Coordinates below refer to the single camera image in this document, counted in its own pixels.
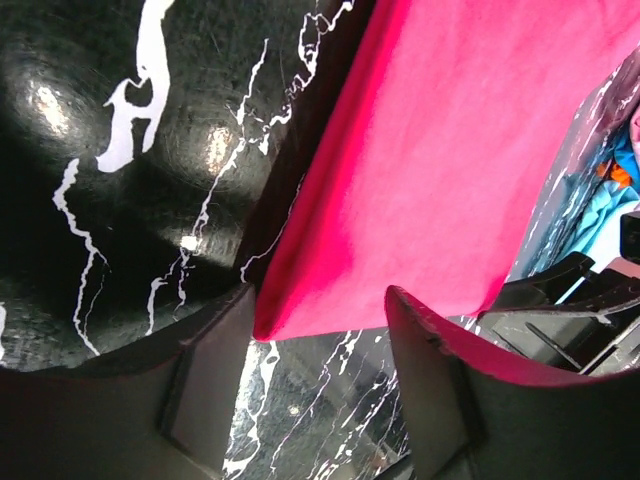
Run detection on crimson t shirt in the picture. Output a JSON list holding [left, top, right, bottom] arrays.
[[254, 1, 639, 341]]

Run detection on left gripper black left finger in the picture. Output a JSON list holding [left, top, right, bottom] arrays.
[[1, 284, 255, 479]]

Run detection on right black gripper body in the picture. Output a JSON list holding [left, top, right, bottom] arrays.
[[478, 211, 639, 375]]

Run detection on folded pink t shirt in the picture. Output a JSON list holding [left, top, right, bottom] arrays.
[[629, 107, 640, 160]]

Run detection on black marble pattern mat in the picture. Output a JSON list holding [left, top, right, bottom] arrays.
[[1, 1, 639, 479]]

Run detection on folded orange t shirt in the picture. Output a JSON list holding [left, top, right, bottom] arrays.
[[596, 159, 633, 189]]

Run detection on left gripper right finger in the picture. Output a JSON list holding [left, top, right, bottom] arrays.
[[385, 286, 639, 479]]

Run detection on folded cyan t shirt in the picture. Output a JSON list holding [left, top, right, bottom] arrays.
[[558, 180, 639, 272]]

